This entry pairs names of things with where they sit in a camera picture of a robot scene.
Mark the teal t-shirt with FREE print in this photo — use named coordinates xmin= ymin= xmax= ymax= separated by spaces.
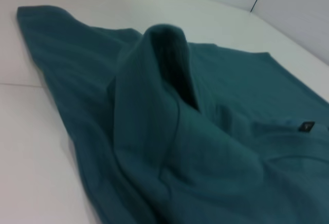
xmin=16 ymin=4 xmax=329 ymax=224

